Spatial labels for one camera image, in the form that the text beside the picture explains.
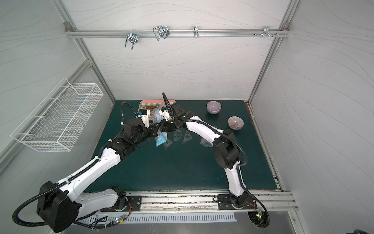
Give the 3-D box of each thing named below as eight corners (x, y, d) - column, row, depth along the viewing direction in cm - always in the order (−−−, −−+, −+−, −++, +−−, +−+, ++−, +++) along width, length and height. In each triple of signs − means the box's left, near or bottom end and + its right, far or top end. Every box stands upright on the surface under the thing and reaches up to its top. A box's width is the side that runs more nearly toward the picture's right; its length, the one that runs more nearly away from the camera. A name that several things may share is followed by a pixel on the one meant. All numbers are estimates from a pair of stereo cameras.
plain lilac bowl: (206, 115, 114) (207, 109, 108) (205, 105, 120) (206, 99, 115) (221, 115, 114) (222, 109, 109) (219, 105, 120) (220, 99, 115)
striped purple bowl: (227, 130, 105) (229, 126, 101) (225, 120, 111) (227, 115, 107) (242, 131, 105) (245, 126, 101) (240, 120, 111) (242, 115, 107)
